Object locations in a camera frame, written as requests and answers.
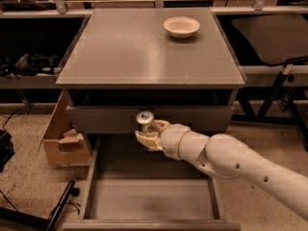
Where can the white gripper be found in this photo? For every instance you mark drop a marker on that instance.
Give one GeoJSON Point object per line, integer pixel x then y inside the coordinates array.
{"type": "Point", "coordinates": [170, 140]}

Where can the red bull can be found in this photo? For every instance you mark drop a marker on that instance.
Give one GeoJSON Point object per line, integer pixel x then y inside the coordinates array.
{"type": "Point", "coordinates": [144, 119]}

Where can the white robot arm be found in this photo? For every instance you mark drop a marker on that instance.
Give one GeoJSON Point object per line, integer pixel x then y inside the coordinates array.
{"type": "Point", "coordinates": [225, 157]}

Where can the open middle drawer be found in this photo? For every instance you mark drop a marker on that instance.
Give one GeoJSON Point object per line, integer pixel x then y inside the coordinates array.
{"type": "Point", "coordinates": [131, 189]}

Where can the grey drawer cabinet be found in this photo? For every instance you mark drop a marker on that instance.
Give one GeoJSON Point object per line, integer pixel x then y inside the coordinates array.
{"type": "Point", "coordinates": [125, 57]}

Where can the closed top drawer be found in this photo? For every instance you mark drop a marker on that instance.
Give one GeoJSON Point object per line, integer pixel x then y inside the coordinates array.
{"type": "Point", "coordinates": [122, 119]}

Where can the cardboard box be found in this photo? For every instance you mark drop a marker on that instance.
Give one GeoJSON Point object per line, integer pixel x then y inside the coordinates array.
{"type": "Point", "coordinates": [63, 145]}

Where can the white paper bowl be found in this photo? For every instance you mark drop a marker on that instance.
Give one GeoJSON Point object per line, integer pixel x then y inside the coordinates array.
{"type": "Point", "coordinates": [181, 26]}

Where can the black headset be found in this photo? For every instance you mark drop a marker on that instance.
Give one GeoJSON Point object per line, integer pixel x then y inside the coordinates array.
{"type": "Point", "coordinates": [29, 65]}

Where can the black device on floor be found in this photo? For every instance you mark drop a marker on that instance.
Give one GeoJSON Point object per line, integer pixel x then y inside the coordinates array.
{"type": "Point", "coordinates": [6, 148]}

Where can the black chair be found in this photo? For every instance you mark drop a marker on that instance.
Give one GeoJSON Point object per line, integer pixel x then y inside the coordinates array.
{"type": "Point", "coordinates": [272, 50]}

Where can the metal railing frame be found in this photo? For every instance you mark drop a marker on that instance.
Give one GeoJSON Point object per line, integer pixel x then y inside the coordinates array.
{"type": "Point", "coordinates": [61, 0]}

